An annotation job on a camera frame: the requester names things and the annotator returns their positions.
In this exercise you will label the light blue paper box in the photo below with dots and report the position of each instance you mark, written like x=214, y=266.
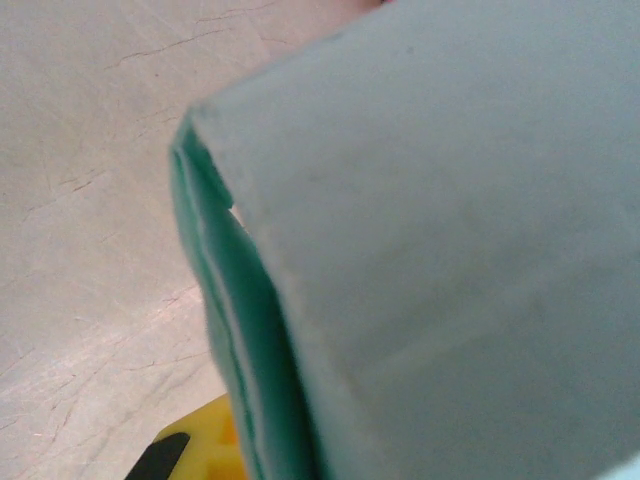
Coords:
x=425, y=225

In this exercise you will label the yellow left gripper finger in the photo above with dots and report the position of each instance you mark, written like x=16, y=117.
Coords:
x=210, y=450

